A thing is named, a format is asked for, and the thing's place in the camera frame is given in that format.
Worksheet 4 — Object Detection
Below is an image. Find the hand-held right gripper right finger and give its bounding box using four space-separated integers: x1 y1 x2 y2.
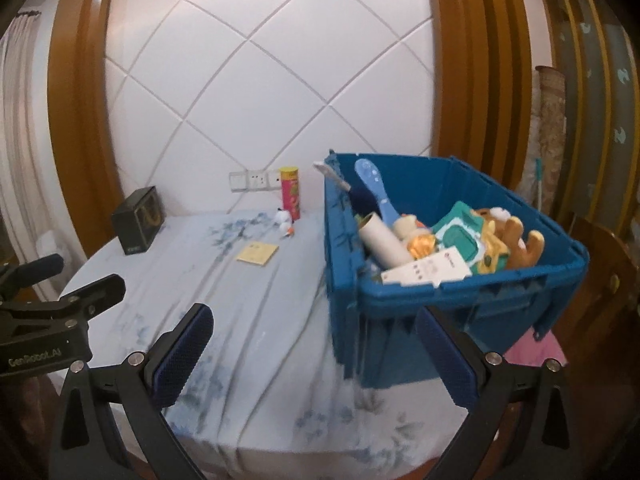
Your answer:
416 306 583 480

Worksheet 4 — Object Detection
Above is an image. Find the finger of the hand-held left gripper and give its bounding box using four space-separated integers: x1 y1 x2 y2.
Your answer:
0 274 127 333
0 254 65 301

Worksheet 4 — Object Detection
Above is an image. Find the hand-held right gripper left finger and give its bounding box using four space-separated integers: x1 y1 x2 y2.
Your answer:
50 302 215 480

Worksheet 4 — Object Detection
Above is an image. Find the blue plastic crate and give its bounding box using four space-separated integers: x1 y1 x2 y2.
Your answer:
322 150 591 391

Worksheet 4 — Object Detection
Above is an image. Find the yellow toy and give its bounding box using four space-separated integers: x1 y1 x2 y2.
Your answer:
404 230 438 261

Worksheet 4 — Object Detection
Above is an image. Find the teal wipes pack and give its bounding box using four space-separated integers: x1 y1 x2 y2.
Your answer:
431 201 488 267

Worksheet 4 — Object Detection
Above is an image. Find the brown bear plush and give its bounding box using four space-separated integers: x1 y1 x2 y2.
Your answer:
472 207 546 268

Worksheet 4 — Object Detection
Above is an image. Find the floral blue tablecloth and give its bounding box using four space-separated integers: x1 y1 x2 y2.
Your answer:
57 210 471 471

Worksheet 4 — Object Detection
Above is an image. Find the black box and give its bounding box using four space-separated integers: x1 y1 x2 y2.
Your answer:
111 186 166 256

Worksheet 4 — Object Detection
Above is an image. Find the pink cloth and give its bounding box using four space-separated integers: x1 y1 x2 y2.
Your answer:
502 332 568 368

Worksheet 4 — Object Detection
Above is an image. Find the white paper card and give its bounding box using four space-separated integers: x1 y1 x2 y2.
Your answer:
381 246 473 288

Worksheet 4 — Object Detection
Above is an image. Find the yellow note pad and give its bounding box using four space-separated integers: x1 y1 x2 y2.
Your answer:
236 242 280 266

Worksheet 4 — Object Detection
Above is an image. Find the white curtain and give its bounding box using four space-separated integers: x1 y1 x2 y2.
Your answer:
0 10 56 301

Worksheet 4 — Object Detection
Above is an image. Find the small white toy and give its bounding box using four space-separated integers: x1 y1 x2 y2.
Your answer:
274 207 296 238

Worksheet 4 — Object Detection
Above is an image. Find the blue boomerang toy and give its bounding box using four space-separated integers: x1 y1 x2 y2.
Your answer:
354 158 401 226

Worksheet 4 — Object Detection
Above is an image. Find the dark blue plush toy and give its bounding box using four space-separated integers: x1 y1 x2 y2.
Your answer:
350 185 378 216

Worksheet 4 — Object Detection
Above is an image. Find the wooden chair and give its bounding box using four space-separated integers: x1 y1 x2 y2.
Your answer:
550 215 640 411

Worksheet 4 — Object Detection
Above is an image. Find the pink yellow chips can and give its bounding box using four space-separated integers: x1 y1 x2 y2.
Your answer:
279 166 302 222

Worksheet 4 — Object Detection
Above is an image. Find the rolled carpet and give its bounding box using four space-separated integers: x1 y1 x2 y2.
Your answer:
530 65 568 216

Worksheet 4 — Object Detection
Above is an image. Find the wooden framed patterned door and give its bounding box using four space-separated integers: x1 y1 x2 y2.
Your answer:
535 0 640 241

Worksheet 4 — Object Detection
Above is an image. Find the white wall socket panel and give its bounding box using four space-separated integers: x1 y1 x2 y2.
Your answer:
229 169 282 192

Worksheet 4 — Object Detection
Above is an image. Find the white handled brush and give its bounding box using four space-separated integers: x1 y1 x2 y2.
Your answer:
312 160 351 193

